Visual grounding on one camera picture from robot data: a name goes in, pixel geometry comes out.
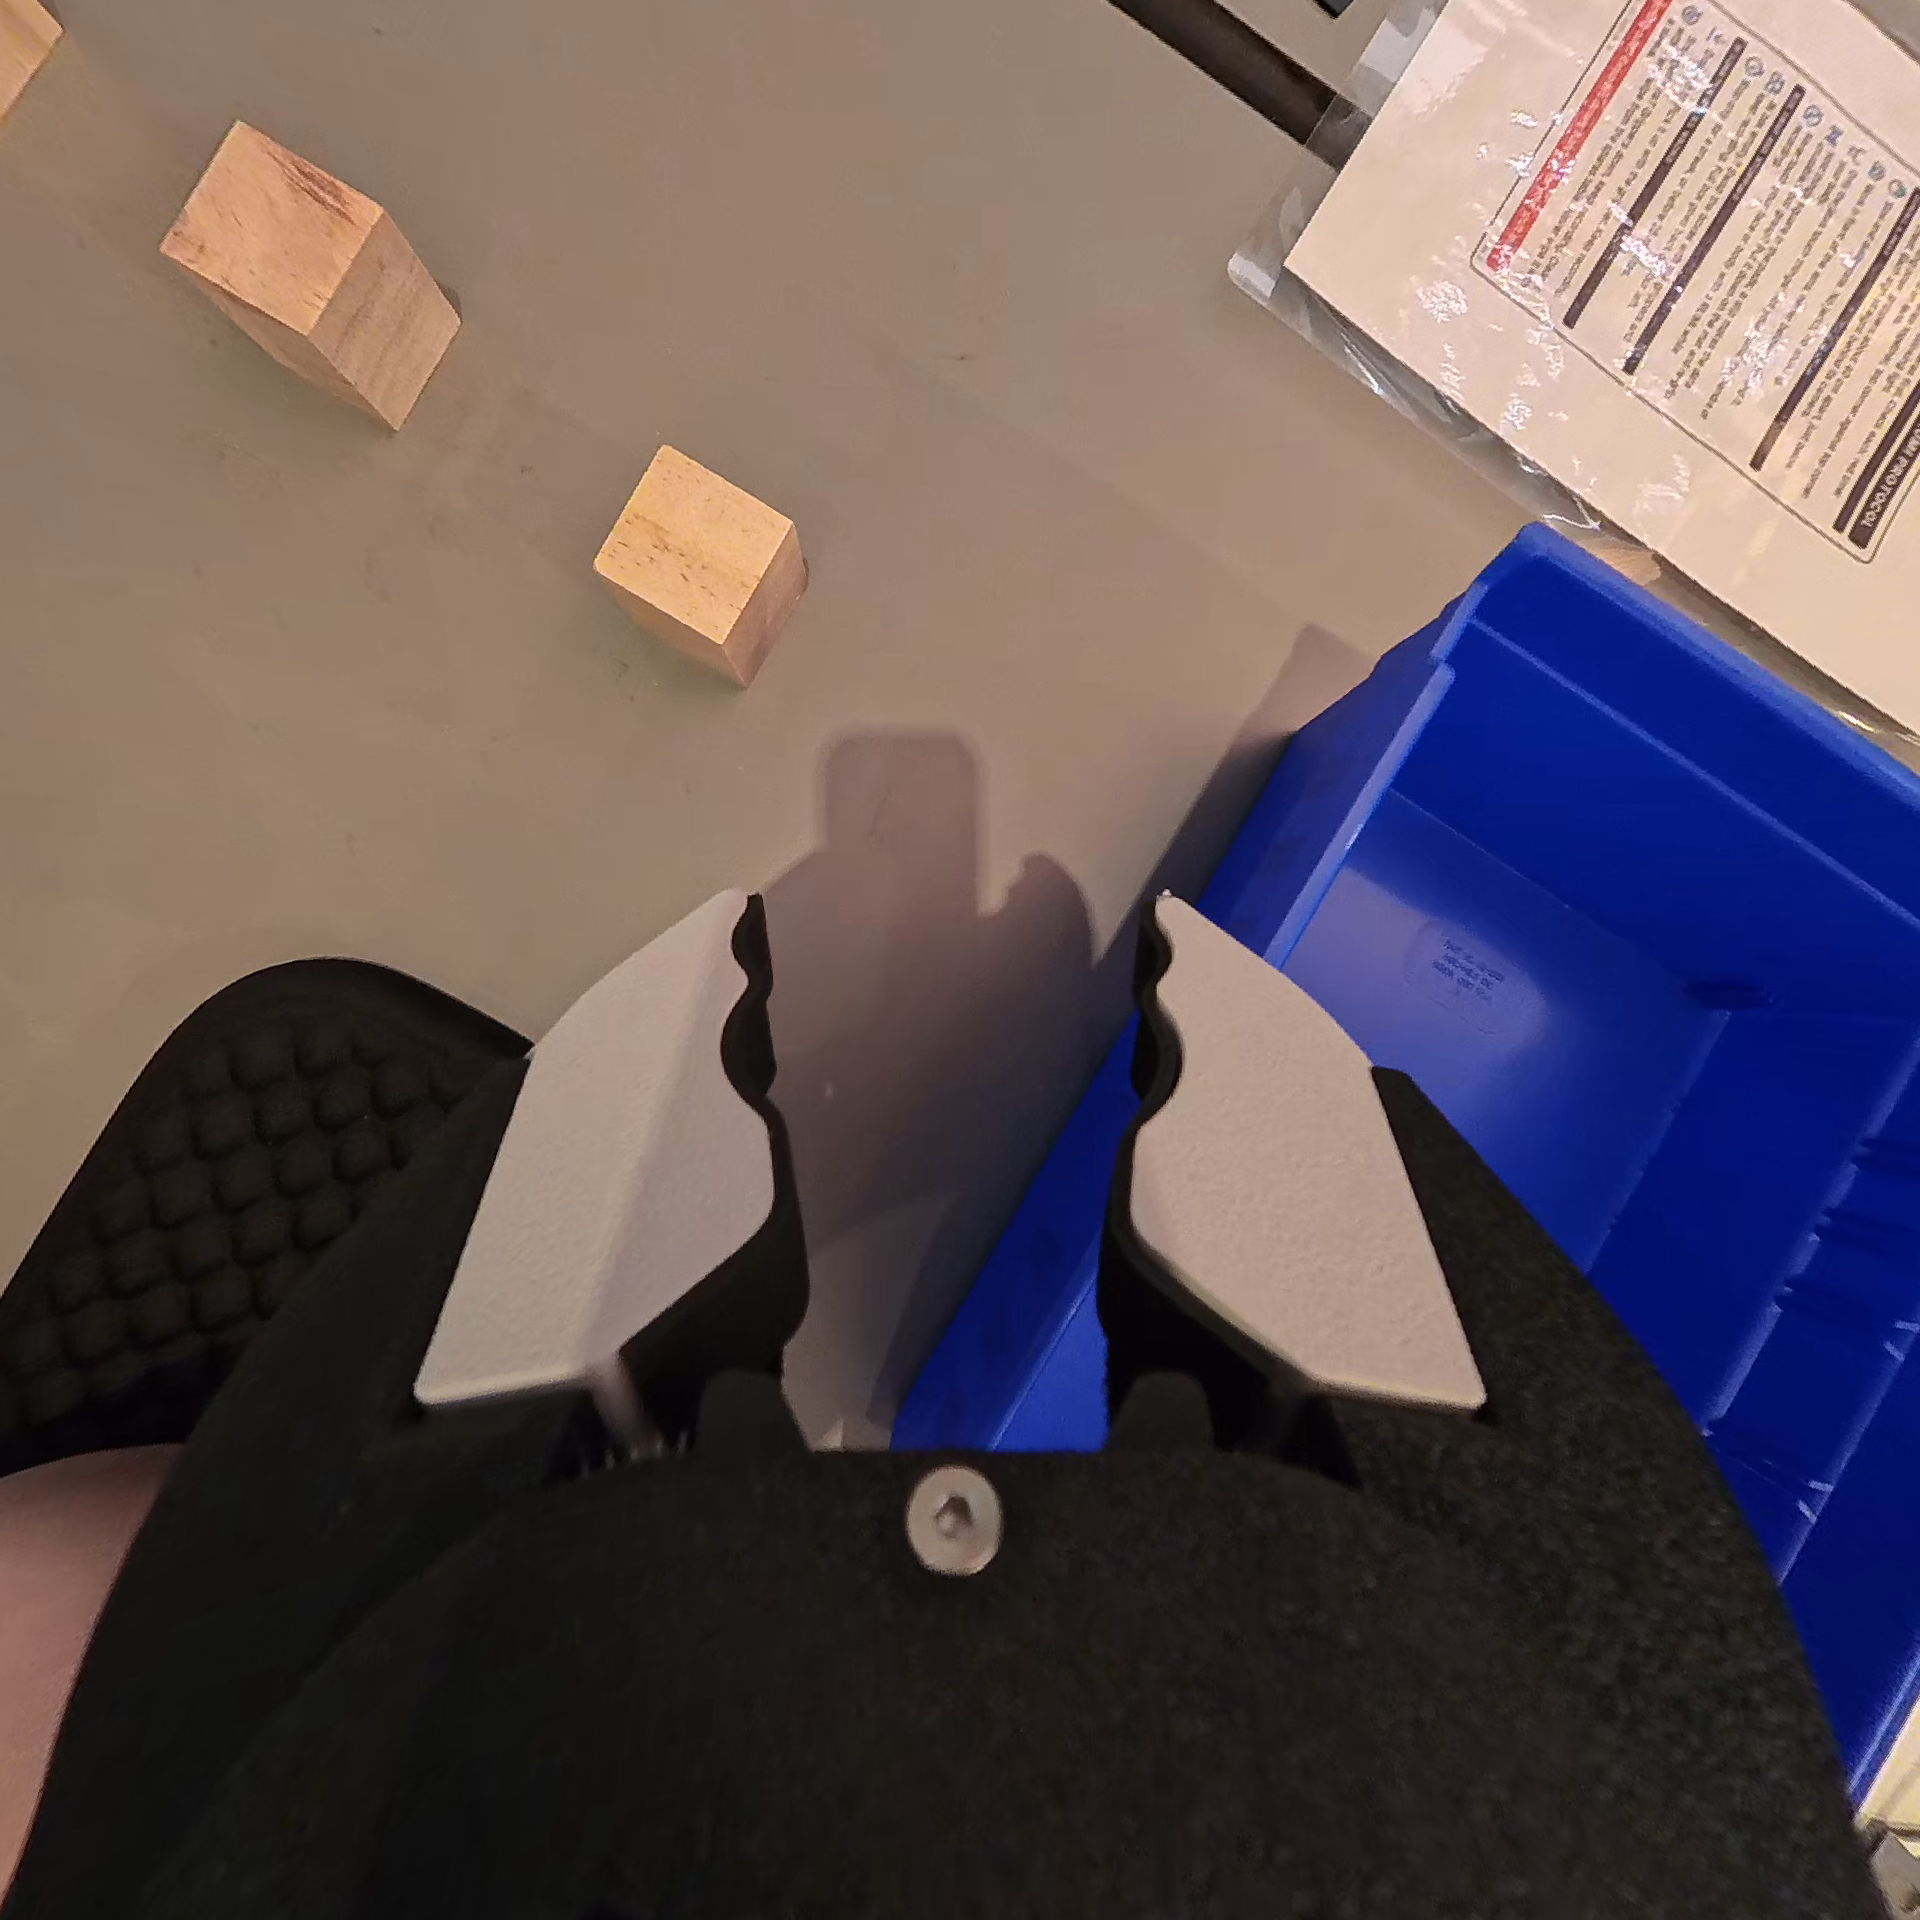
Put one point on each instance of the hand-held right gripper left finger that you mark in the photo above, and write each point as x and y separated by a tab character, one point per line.
616	1185

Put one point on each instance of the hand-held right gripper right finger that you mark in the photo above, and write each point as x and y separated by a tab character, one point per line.
1289	1201

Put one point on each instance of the blue plastic bin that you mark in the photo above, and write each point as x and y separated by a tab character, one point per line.
1576	974

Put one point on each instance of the light wooden cube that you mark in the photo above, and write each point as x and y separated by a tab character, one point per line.
19	43
697	563
307	270

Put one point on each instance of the person's right forearm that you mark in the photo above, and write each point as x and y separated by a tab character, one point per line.
60	1589

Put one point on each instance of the black quilted wrist rest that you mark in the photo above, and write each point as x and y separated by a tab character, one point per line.
194	1170

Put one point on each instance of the white printed paper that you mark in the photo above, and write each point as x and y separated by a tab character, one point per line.
1650	300

